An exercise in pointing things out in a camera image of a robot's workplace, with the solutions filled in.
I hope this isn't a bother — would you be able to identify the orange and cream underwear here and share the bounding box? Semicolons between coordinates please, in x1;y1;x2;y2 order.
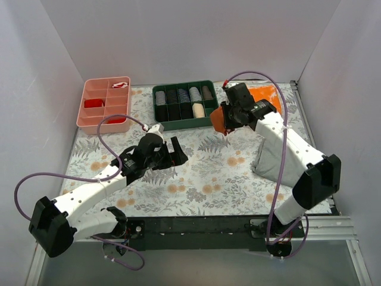
210;106;230;136

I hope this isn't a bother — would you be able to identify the green divided organiser box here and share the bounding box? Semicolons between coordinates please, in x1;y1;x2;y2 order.
152;80;219;131

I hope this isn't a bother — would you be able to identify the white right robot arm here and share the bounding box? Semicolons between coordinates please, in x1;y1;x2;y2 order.
221;83;341;237

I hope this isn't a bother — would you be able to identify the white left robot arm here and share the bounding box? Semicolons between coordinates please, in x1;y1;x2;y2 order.
29;131;188;257

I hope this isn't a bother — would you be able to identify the red rolled underwear front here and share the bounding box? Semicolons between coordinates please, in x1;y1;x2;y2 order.
107;118;126;124

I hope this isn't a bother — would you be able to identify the red white rolled underwear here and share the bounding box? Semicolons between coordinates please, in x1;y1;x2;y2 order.
111;82;129;89

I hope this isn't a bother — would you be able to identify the orange white patterned cloth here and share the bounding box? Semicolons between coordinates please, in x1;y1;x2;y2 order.
248;85;283;115

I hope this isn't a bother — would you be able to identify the dark grey rolled sock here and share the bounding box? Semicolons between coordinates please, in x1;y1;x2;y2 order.
202;86;213;101

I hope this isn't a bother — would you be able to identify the black rolled sock front left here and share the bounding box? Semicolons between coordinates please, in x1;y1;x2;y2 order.
155;105;168;122

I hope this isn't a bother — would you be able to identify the black rolled sock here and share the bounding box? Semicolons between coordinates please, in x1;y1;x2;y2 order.
180;102;194;120
166;89;178;104
155;105;168;122
167;104;181;121

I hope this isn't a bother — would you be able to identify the cream rolled sock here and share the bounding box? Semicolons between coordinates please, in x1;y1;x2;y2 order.
192;102;205;119

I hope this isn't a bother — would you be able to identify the white grey striped sock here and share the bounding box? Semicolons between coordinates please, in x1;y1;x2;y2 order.
189;86;202;102

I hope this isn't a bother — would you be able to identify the black rolled sock front middle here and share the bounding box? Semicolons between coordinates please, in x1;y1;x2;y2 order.
167;104;181;121

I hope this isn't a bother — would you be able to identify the black rolled sock front right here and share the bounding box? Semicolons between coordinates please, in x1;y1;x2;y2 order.
180;102;194;120

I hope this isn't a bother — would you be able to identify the blue striped rolled sock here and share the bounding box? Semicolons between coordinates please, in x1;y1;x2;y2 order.
177;88;191;103

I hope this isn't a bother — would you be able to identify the grey striped rolled sock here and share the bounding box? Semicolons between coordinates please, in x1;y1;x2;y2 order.
155;91;166;106

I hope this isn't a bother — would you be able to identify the grey folded cloth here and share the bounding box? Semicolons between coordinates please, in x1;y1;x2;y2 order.
251;139;299;187

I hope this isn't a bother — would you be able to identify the pink divided organiser box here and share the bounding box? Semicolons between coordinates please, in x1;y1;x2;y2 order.
76;76;131;135

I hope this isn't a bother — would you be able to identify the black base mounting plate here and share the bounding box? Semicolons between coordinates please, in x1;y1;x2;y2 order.
118;214;304;259

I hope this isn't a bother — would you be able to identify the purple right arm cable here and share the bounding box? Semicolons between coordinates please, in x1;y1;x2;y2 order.
223;70;310;260

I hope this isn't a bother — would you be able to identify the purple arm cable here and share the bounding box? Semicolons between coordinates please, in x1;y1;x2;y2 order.
223;70;310;260
14;114;149;271

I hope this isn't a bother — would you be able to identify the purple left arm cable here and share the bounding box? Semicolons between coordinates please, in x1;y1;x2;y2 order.
14;114;149;271

